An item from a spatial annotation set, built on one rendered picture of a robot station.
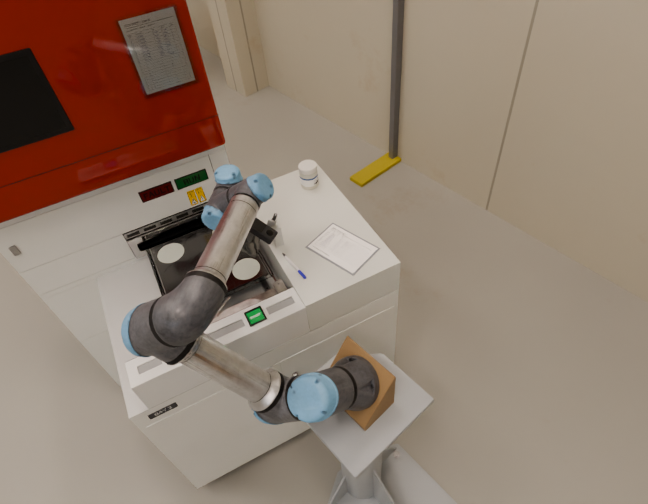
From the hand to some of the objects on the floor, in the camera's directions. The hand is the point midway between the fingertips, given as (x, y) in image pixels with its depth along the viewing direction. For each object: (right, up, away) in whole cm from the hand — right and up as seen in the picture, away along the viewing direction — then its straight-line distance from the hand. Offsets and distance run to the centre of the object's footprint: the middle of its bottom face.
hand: (256, 254), depth 159 cm
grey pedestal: (+46, -102, +38) cm, 118 cm away
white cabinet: (-1, -66, +76) cm, 100 cm away
